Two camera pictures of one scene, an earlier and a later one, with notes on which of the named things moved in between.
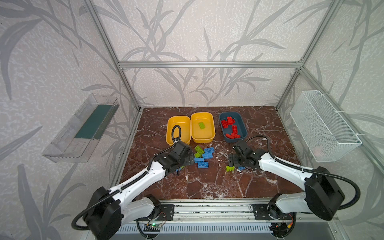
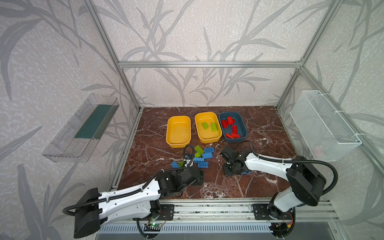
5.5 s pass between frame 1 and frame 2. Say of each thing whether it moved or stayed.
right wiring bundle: stayed
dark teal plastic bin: stayed
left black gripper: moved
